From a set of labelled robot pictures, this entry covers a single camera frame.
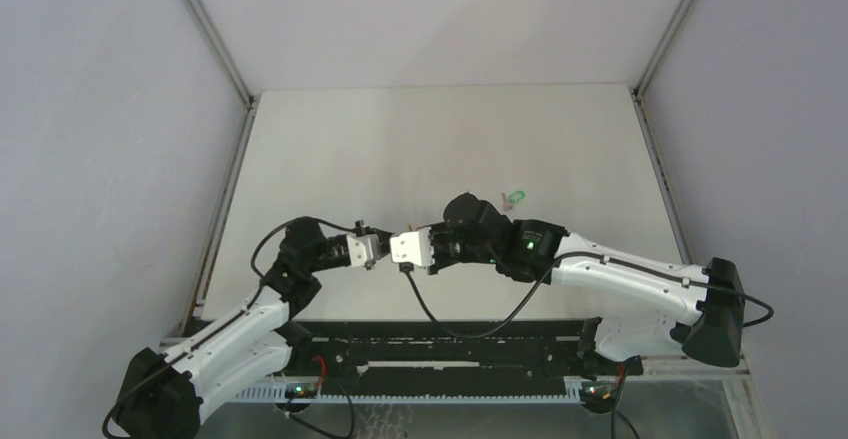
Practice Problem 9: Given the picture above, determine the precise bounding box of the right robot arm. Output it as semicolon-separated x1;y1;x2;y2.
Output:
427;193;747;375

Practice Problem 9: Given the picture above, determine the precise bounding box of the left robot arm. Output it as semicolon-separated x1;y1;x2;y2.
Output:
101;216;391;438

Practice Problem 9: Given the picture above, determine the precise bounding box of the key with green tag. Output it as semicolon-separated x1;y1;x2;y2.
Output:
501;190;526;211

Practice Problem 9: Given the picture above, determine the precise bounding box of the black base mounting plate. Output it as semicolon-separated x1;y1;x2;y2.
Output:
282;320;621;398

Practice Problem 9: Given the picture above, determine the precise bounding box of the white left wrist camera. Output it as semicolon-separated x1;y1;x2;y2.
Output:
346;234;381;270

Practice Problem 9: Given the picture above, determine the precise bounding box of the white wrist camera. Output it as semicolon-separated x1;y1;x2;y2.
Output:
346;234;381;270
389;227;435;268

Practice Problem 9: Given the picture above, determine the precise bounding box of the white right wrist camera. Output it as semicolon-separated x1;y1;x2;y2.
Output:
389;227;435;268

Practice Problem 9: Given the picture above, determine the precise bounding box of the black left camera cable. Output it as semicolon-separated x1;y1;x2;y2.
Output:
249;217;359;282

